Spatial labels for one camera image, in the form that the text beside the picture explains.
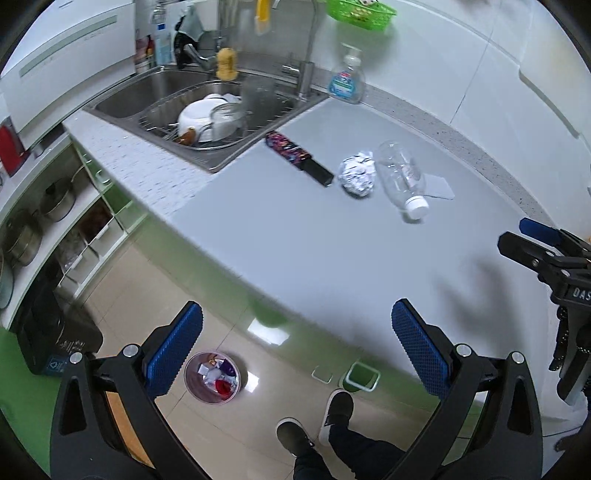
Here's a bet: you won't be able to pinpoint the wire dish rack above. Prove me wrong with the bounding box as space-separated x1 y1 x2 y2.
139 82 296 151

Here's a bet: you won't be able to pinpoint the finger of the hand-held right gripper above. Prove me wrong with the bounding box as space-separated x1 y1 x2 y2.
519 218 591 257
498 232 558 273

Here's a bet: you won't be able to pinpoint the white bowl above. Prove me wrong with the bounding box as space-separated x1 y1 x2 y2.
178 99 218 134

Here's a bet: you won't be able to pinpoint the chrome pull-out faucet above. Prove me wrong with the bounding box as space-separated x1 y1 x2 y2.
182 0 227 70

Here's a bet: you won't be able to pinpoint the clear glass container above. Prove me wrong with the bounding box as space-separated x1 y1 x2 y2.
240 76 278 116

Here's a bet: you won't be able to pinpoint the yellow sponge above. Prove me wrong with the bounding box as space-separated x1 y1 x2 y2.
216 47 239 80

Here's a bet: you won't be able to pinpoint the green cabinet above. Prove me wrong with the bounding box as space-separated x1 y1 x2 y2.
0 330 58 462

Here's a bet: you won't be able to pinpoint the paper ball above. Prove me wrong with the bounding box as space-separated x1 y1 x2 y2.
338 150 377 199

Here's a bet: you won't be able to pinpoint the grey pad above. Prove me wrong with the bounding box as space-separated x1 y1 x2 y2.
422 173 455 200

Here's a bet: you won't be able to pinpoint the pale basin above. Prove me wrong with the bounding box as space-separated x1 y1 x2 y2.
0 251 14 310

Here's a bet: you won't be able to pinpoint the person's right shoe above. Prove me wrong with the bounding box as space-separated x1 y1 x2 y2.
318 390 354 446

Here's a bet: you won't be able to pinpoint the hand soap pump bottle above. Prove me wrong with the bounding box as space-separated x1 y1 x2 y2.
328 43 366 104

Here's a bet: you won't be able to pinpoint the white bottle blue label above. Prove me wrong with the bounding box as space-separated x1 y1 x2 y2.
154 9 174 65

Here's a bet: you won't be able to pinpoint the dark hanging cloth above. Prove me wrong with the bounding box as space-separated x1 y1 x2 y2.
174 7 204 47

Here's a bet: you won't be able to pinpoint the person's shoe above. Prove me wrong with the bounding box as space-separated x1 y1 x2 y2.
318 390 354 446
276 418 315 457

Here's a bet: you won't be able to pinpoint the brown bottle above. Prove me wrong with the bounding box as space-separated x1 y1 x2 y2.
135 28 155 72

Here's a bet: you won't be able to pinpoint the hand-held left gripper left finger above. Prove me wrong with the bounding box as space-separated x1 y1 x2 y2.
50 300 206 480

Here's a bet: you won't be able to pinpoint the white countertop dishwasher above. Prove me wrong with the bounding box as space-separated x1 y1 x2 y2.
0 0 137 153

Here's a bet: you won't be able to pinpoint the green plastic basket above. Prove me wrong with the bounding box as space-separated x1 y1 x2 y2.
325 0 398 33

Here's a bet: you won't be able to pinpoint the steel pot with lid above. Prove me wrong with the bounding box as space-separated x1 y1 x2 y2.
39 180 77 222

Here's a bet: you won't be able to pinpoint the clear plastic bottle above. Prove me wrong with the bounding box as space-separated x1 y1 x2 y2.
375 141 430 221

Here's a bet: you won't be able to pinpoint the white storage bins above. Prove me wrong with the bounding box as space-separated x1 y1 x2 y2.
60 203 125 296

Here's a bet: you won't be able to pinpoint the small green hanging bin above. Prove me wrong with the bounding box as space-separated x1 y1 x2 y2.
339 362 382 393

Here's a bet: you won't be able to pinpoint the large steel pot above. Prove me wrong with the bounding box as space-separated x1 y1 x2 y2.
2 210 42 266

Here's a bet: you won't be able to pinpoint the person's left shoe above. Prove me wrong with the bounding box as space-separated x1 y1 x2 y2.
276 418 315 457

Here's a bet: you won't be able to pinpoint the pink trash bin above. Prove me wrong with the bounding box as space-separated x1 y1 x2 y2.
184 352 242 406

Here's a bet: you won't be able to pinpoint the red container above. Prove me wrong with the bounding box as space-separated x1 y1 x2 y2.
0 124 26 176

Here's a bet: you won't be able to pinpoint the person's dark trousers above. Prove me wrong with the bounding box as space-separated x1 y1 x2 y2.
293 422 407 480

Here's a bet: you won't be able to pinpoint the slim steel gooseneck faucet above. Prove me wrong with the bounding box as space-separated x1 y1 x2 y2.
281 0 324 100

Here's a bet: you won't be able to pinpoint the stainless steel sink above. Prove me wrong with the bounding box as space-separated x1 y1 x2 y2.
82 65 331 174

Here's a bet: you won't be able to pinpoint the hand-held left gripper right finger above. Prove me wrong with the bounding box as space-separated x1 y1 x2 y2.
383 298 544 480

